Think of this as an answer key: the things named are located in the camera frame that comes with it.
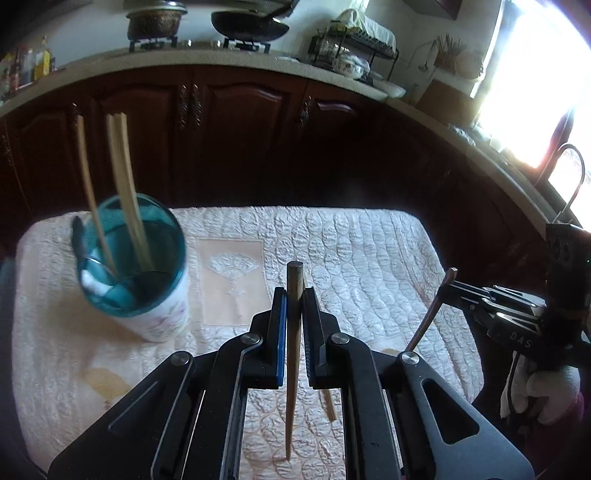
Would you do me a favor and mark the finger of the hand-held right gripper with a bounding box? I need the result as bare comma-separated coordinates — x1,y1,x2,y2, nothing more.
464,300,542,325
440,281,542,312

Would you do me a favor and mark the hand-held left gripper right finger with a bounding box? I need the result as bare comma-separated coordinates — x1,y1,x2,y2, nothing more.
300,286,536,480

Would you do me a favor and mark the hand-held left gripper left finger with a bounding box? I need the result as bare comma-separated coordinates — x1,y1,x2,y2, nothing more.
48,286,289,480

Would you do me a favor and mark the brown wooden chopstick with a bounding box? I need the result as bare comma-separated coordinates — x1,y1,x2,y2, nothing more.
284,261,305,462
300,270,339,423

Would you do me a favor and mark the metal spoon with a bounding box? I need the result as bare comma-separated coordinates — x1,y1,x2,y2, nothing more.
405,268,459,354

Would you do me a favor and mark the teal plastic cup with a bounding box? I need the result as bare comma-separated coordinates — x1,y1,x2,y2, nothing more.
71,194,190,343

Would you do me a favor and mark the light bamboo chopstick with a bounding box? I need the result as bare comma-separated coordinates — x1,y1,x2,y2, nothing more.
117,113,156,272
76,115,117,278
106,114,147,272

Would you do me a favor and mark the person's right hand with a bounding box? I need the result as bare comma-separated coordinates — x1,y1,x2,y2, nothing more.
501,355,583,425

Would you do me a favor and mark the cream quilted cloth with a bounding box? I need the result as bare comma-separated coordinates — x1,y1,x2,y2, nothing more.
9,205,485,480

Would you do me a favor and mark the wooden cutting board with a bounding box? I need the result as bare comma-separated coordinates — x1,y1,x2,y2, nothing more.
416,79,477,126

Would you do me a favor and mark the white plastic spoon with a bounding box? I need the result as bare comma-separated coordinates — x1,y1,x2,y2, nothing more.
81,268,116,297

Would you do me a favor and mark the brown wooden base cabinet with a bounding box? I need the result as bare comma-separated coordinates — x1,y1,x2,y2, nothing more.
0,65,555,259

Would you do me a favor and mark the bright window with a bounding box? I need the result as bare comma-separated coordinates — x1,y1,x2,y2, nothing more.
475,0,591,185

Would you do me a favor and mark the chopstick holder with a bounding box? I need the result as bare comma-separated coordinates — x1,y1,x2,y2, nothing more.
431,34,467,72

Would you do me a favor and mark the floral ceramic bowl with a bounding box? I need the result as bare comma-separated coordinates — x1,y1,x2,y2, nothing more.
333,55,370,78

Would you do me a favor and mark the white cloth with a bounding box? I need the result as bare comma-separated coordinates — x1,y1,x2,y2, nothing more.
335,9,398,51

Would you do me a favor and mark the gas stove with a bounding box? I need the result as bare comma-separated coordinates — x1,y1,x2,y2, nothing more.
128,37,273,54

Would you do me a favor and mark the black wok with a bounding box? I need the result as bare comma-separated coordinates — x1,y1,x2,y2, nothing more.
211,0,301,38

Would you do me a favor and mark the stained metal cooking pot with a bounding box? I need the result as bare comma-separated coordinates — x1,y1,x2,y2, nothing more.
126,0,188,40

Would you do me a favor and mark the yellow oil bottle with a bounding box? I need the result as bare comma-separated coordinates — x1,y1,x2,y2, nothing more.
34,37,51,77

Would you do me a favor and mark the dark-handled spoon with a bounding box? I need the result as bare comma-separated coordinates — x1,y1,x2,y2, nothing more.
71,215,116,278

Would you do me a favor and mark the black wire dish rack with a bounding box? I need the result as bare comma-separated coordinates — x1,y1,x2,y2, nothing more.
308,25,400,84

